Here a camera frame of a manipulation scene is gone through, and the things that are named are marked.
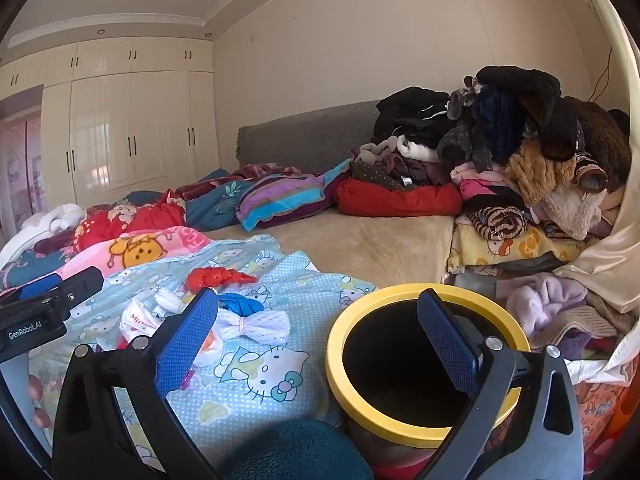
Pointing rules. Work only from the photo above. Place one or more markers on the white tissue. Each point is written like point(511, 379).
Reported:
point(167, 300)

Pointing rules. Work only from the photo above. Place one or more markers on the yellow cartoon blanket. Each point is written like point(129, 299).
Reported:
point(500, 252)

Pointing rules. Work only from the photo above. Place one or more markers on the grey headboard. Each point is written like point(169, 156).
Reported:
point(300, 135)

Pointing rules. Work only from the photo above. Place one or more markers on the white crumpled cloth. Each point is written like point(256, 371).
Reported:
point(600, 365)

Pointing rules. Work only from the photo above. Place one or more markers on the black jacket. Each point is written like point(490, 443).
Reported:
point(410, 110)

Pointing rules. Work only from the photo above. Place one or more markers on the dark teal cloth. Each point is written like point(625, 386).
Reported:
point(295, 450)

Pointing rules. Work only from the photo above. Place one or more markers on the blue floral quilt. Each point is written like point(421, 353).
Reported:
point(215, 207)

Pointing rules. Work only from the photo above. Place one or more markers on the pile of clothes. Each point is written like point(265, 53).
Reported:
point(615, 240)

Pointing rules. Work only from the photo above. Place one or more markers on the dark blue fuzzy garment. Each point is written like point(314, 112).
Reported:
point(500, 120)

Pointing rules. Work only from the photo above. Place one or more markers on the red padded jacket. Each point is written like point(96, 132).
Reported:
point(395, 200)

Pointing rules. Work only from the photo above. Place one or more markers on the grey speckled garment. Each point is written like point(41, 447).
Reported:
point(457, 140)

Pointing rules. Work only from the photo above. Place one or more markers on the beige bed sheet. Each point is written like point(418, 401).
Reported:
point(360, 245)

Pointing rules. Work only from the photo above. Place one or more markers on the yellow rimmed bin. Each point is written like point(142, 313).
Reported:
point(360, 310)

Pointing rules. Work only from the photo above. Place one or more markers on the mauve garment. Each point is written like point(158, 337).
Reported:
point(395, 170)

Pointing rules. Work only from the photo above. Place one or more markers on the maroon blanket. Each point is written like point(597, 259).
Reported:
point(260, 169)

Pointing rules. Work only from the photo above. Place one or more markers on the white and beige garment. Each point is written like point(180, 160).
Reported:
point(415, 150)

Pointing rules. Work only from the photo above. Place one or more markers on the white wrapper with red print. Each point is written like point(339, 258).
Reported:
point(137, 322)

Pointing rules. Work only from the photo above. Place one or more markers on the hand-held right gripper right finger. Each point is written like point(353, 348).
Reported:
point(445, 342)

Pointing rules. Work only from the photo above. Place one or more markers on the light blue cartoon cat blanket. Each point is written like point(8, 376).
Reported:
point(260, 375)

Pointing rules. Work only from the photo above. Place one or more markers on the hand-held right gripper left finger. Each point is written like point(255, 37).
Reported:
point(185, 342)

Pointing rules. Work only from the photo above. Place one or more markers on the cream wardrobe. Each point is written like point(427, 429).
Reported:
point(125, 125)

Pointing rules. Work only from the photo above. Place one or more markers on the black fleece garment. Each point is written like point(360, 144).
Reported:
point(520, 82)

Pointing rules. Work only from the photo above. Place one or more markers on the purple candy wrapper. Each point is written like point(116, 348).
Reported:
point(187, 380)

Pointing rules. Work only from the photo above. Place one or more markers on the pink door curtain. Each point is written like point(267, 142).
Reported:
point(20, 175)

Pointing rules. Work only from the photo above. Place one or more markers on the orange and white wrapper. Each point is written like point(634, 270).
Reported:
point(212, 347)

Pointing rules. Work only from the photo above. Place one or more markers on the pink blanket with yellow bear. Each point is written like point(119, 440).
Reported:
point(165, 245)

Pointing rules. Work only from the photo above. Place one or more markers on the tan fleece garment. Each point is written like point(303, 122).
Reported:
point(535, 175)

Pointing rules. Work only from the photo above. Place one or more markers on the red floral cloth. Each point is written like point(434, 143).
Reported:
point(145, 220)

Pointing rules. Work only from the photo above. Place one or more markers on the tiger striped cloth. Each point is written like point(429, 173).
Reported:
point(500, 222)

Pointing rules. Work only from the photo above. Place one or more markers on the lavender fleece cloth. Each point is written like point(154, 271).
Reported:
point(545, 300)

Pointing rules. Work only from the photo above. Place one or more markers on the pink garment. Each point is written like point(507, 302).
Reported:
point(485, 180)

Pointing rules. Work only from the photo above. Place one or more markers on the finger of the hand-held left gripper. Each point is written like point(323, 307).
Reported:
point(37, 286)
point(82, 290)

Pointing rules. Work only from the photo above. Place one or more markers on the navy printed blanket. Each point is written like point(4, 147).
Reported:
point(25, 270)

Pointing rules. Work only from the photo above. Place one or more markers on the person's left hand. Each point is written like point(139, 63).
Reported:
point(37, 390)

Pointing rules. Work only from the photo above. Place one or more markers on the purple striped blanket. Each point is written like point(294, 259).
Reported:
point(285, 195)

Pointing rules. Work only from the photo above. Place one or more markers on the cream plush cloth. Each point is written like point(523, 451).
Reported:
point(570, 210)

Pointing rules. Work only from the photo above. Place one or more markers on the orange floral cloth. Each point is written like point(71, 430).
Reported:
point(600, 410)

